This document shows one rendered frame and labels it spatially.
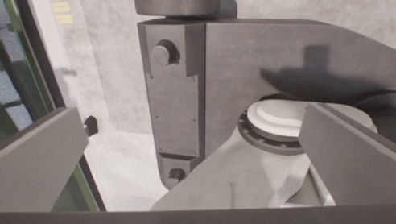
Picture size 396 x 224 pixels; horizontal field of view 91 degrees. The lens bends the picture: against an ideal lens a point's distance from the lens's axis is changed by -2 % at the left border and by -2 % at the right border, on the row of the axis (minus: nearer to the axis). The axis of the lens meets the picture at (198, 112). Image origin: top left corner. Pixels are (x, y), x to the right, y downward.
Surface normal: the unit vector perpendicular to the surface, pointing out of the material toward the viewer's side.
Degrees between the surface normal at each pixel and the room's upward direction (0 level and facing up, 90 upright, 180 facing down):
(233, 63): 0
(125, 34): 0
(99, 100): 0
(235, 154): 90
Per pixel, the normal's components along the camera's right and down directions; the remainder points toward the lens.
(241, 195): -0.01, -0.87
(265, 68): -0.18, 0.48
